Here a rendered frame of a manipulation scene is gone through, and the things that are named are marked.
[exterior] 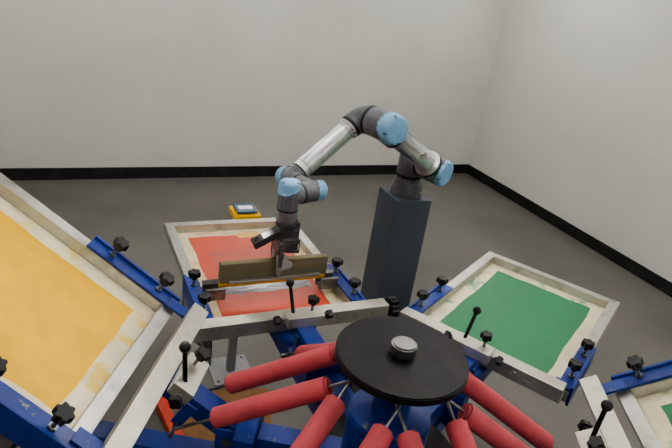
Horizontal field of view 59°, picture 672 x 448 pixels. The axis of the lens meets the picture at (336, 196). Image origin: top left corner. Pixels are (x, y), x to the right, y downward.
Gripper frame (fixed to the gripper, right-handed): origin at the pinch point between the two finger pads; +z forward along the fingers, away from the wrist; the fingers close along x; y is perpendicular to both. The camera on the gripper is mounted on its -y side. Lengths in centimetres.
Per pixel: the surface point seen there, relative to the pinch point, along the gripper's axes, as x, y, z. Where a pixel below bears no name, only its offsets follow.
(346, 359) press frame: -84, -14, -26
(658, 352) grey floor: 27, 294, 108
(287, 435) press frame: -73, -21, 4
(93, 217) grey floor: 283, -46, 106
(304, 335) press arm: -37.2, -2.4, 1.8
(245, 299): -0.7, -10.2, 10.5
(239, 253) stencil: 34.0, -3.0, 10.6
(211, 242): 45.4, -12.1, 10.5
